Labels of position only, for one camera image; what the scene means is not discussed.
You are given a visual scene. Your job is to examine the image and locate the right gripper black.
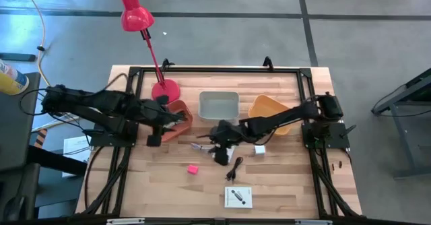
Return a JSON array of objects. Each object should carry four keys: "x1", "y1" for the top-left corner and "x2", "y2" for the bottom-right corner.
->
[{"x1": 196, "y1": 119, "x2": 243, "y2": 154}]

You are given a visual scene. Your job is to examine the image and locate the pale lavender cable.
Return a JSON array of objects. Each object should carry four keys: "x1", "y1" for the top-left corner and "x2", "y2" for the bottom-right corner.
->
[{"x1": 191, "y1": 142, "x2": 216, "y2": 154}]

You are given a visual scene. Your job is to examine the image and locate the white paper sheet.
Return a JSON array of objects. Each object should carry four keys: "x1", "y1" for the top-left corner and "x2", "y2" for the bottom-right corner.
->
[{"x1": 62, "y1": 135, "x2": 92, "y2": 178}]

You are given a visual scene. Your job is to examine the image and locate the black floor strip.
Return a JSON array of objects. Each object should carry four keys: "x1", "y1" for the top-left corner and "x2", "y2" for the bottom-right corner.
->
[{"x1": 0, "y1": 52, "x2": 37, "y2": 63}]

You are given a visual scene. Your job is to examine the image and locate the red desk lamp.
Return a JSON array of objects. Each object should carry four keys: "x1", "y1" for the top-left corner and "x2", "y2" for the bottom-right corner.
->
[{"x1": 119, "y1": 0, "x2": 181, "y2": 106}]

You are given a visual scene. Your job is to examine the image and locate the dark grey side cabinet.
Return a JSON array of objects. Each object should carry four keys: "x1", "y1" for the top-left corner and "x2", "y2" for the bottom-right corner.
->
[{"x1": 0, "y1": 71, "x2": 42, "y2": 172}]

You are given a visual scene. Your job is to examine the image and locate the yellow plastic bin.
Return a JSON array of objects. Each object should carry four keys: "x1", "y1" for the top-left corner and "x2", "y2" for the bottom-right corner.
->
[{"x1": 248, "y1": 94, "x2": 292, "y2": 136}]

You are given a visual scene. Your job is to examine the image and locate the yellow floor cable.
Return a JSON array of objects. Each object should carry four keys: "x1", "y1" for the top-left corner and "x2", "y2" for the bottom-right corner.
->
[{"x1": 19, "y1": 0, "x2": 51, "y2": 88}]

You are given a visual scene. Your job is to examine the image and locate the grey metal table stand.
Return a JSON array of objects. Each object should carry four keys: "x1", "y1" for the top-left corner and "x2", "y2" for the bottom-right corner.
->
[{"x1": 371, "y1": 68, "x2": 431, "y2": 181}]

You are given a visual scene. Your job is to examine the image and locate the black yellow striped marker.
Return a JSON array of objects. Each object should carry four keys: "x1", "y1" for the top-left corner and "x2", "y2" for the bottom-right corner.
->
[{"x1": 33, "y1": 128, "x2": 48, "y2": 148}]

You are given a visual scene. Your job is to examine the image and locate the black aluminium rig frame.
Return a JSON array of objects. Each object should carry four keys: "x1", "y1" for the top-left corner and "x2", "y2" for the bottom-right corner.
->
[{"x1": 75, "y1": 65, "x2": 364, "y2": 225}]

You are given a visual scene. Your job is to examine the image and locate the yellow wipes canister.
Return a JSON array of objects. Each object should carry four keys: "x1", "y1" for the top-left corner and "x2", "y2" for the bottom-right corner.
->
[{"x1": 0, "y1": 59, "x2": 30, "y2": 96}]

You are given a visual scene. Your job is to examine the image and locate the orange plastic bin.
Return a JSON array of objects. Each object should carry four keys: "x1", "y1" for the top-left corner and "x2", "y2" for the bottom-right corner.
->
[{"x1": 160, "y1": 99, "x2": 194, "y2": 143}]

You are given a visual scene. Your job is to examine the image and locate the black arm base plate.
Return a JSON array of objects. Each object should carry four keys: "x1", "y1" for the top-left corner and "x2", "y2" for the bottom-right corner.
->
[
  {"x1": 302, "y1": 122, "x2": 357, "y2": 150},
  {"x1": 89, "y1": 121, "x2": 139, "y2": 148}
]

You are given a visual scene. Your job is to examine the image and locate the silver metal bracket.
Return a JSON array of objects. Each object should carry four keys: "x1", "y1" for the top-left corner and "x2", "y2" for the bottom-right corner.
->
[
  {"x1": 106, "y1": 218, "x2": 145, "y2": 225},
  {"x1": 295, "y1": 219, "x2": 333, "y2": 225}
]

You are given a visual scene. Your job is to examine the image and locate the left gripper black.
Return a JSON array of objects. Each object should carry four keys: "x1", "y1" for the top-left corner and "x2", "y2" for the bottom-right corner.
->
[{"x1": 141, "y1": 95, "x2": 187, "y2": 131}]

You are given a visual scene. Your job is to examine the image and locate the black cable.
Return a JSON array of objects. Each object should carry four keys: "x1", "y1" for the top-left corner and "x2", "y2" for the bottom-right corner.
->
[{"x1": 226, "y1": 156, "x2": 244, "y2": 183}]

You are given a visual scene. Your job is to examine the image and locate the grey plastic bin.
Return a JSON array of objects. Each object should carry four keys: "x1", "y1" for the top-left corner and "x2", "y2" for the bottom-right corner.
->
[{"x1": 197, "y1": 90, "x2": 240, "y2": 122}]

